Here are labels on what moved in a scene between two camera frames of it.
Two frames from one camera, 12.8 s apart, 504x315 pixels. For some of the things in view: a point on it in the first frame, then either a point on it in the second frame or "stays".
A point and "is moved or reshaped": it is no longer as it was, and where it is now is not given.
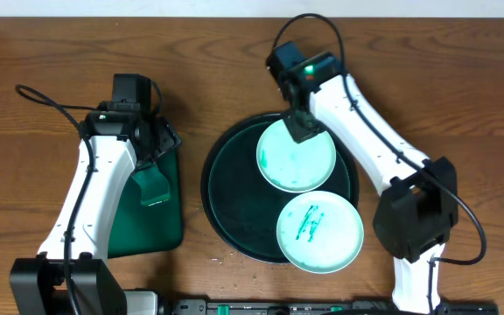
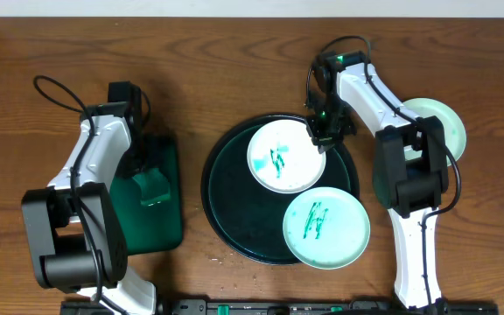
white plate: (320, 232) is moved or reshaped
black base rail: (325, 306) stays
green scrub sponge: (154, 187) stays
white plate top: (291, 166) → (453, 133)
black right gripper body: (302, 126) → (333, 122)
